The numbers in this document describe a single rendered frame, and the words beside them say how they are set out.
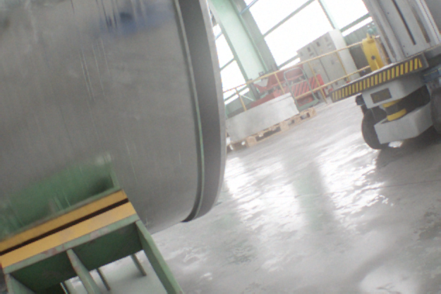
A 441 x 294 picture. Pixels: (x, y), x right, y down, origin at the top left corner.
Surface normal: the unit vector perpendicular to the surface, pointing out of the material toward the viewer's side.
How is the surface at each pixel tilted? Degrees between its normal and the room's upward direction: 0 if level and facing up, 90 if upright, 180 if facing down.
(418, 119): 90
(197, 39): 120
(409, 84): 90
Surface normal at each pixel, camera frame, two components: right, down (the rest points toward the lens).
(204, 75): 0.51, 0.40
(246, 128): -0.54, 0.24
